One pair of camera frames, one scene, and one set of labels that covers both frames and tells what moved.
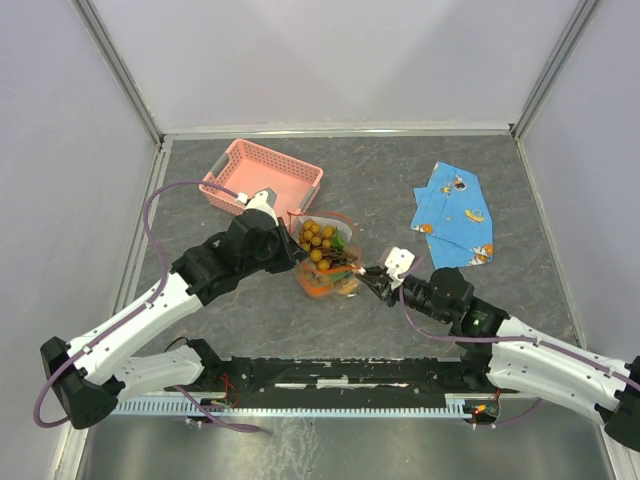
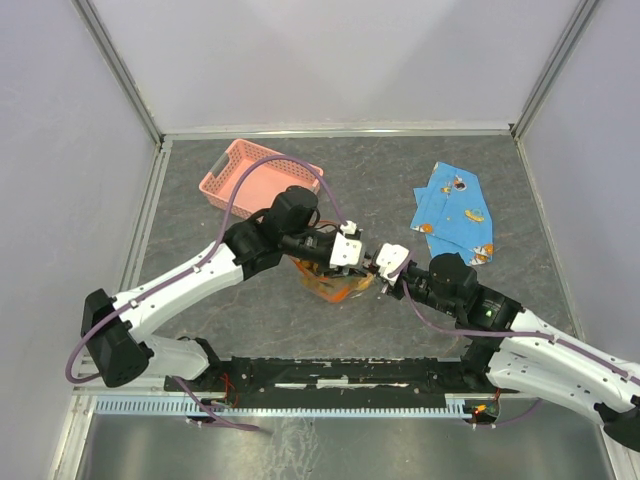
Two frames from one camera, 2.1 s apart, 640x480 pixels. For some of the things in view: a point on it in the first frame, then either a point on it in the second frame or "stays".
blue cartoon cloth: x=453 y=213 stays
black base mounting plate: x=363 y=377 stays
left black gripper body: x=278 y=255 -> x=310 y=245
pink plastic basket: x=249 y=169 stays
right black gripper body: x=390 y=294 -> x=412 y=284
